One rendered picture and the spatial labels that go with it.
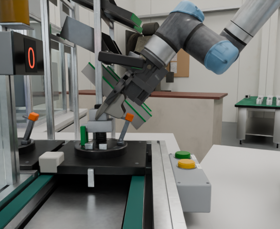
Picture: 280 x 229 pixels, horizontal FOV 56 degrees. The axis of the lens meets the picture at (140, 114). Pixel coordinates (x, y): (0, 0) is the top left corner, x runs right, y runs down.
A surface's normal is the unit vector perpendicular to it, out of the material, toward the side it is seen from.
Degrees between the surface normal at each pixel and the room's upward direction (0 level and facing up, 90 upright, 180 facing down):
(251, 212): 0
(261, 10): 106
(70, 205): 0
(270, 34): 90
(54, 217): 0
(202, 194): 90
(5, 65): 90
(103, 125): 90
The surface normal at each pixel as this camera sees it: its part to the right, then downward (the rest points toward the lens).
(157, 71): -0.04, 0.14
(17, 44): 1.00, 0.00
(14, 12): 0.44, 0.13
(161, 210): 0.00, -0.99
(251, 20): -0.23, 0.40
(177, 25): -0.30, 0.06
